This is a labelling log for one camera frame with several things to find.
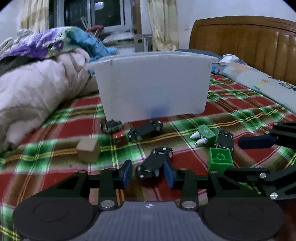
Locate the green square toy brick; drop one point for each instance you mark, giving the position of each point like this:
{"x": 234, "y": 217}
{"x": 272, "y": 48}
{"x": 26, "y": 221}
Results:
{"x": 219, "y": 160}

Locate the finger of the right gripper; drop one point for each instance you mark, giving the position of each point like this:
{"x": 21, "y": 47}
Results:
{"x": 277, "y": 185}
{"x": 282, "y": 134}

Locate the folding chair red cushion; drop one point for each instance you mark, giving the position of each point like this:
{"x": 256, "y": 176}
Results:
{"x": 93, "y": 30}

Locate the white plastic storage bin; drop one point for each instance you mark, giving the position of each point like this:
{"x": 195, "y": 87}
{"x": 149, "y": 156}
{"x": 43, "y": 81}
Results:
{"x": 149, "y": 85}

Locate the pink quilted duvet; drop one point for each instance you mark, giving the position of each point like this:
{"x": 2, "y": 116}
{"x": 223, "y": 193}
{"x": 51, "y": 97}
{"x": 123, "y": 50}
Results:
{"x": 30, "y": 93}

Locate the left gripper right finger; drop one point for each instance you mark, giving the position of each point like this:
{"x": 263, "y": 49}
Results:
{"x": 184, "y": 180}

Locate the blue printed blanket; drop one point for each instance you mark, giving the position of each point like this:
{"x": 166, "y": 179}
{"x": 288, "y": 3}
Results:
{"x": 94, "y": 47}

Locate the white bundled cloth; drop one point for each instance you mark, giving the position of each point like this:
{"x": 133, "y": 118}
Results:
{"x": 22, "y": 33}

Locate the window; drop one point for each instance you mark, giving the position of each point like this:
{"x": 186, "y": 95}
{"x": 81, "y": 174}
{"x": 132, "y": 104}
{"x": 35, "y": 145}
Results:
{"x": 114, "y": 16}

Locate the overturned black toy car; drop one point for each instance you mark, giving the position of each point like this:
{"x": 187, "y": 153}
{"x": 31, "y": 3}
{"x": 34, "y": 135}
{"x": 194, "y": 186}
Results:
{"x": 225, "y": 140}

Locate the black yellow race car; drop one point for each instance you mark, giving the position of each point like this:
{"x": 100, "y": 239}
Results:
{"x": 151, "y": 170}

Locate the wooden headboard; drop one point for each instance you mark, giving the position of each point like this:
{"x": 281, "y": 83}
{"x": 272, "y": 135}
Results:
{"x": 265, "y": 43}

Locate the red toy block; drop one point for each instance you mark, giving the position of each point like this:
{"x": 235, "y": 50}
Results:
{"x": 119, "y": 138}

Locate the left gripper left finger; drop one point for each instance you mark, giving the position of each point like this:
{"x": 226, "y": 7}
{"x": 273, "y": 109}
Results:
{"x": 112, "y": 180}

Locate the green toy block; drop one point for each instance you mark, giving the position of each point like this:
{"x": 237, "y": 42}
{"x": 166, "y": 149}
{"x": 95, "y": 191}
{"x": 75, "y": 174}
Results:
{"x": 204, "y": 137}

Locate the purple floral blanket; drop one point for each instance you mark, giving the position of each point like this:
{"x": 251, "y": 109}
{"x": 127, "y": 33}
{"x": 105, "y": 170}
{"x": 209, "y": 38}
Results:
{"x": 43, "y": 45}

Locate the white pillow on sill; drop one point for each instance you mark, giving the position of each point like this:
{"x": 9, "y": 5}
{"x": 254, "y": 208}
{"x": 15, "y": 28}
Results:
{"x": 126, "y": 38}

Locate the red green plaid bedsheet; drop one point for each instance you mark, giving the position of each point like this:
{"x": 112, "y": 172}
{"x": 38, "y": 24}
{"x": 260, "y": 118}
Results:
{"x": 49, "y": 155}

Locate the dark toy car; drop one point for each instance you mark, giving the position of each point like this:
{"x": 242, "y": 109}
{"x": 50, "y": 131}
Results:
{"x": 147, "y": 130}

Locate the right beige curtain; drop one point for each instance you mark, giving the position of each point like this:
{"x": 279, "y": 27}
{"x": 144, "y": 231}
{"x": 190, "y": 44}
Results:
{"x": 163, "y": 18}

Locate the grey folded board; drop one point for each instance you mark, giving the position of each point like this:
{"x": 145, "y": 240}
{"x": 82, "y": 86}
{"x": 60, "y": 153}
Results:
{"x": 143, "y": 43}

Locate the wooden toy cube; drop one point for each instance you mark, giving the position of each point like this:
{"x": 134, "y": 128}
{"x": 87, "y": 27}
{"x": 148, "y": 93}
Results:
{"x": 88, "y": 150}

